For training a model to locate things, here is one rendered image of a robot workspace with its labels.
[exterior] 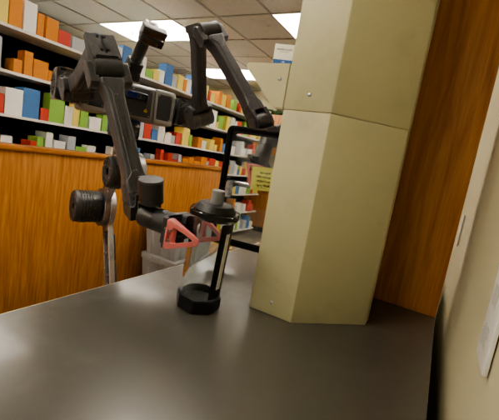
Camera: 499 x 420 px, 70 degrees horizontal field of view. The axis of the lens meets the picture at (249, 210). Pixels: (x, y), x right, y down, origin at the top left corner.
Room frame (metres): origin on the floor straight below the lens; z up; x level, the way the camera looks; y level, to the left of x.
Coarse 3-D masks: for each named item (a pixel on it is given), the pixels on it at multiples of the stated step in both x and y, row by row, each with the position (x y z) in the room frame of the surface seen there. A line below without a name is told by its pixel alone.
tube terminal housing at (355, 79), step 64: (320, 0) 0.80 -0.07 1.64; (384, 0) 0.78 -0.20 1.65; (320, 64) 0.78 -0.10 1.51; (384, 64) 0.79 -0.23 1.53; (320, 128) 0.77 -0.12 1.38; (384, 128) 0.80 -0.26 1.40; (320, 192) 0.77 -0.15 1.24; (384, 192) 0.81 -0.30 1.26; (320, 256) 0.77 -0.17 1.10; (320, 320) 0.78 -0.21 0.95
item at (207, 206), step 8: (216, 192) 0.74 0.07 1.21; (224, 192) 0.75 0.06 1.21; (200, 200) 0.75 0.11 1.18; (208, 200) 0.77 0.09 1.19; (216, 200) 0.74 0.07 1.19; (200, 208) 0.72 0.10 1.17; (208, 208) 0.72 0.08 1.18; (216, 208) 0.72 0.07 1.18; (224, 208) 0.73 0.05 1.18; (232, 208) 0.75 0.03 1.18
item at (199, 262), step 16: (192, 208) 0.73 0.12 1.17; (192, 224) 0.74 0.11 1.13; (208, 224) 0.71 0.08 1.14; (224, 224) 0.72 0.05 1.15; (208, 240) 0.72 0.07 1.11; (192, 256) 0.73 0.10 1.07; (208, 256) 0.72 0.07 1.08; (192, 272) 0.72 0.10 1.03; (208, 272) 0.72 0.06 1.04; (192, 288) 0.73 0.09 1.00; (208, 288) 0.73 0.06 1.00
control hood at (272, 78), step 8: (248, 64) 0.87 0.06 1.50; (256, 64) 0.86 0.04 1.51; (264, 64) 0.85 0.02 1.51; (272, 64) 0.84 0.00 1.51; (280, 64) 0.83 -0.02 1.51; (288, 64) 0.82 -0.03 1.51; (256, 72) 0.85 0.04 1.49; (264, 72) 0.84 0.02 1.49; (272, 72) 0.83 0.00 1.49; (280, 72) 0.83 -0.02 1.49; (288, 72) 0.82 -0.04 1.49; (256, 80) 0.86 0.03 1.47; (264, 80) 0.84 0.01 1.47; (272, 80) 0.83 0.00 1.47; (280, 80) 0.82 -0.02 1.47; (288, 80) 0.82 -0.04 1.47; (264, 88) 0.84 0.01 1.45; (272, 88) 0.83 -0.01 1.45; (280, 88) 0.82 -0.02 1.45; (272, 96) 0.83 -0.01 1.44; (280, 96) 0.82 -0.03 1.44; (272, 104) 0.83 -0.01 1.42; (280, 104) 0.82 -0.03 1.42
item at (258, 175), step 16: (240, 144) 1.18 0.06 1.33; (256, 144) 1.16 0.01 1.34; (272, 144) 1.14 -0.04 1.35; (240, 160) 1.18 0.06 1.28; (256, 160) 1.16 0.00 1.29; (272, 160) 1.14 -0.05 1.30; (240, 176) 1.18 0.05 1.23; (256, 176) 1.16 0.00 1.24; (240, 192) 1.17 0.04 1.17; (256, 192) 1.15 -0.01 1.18; (240, 208) 1.17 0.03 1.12; (256, 208) 1.15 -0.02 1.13; (240, 224) 1.17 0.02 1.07; (256, 224) 1.15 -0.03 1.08; (240, 240) 1.16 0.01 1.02; (256, 240) 1.14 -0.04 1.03
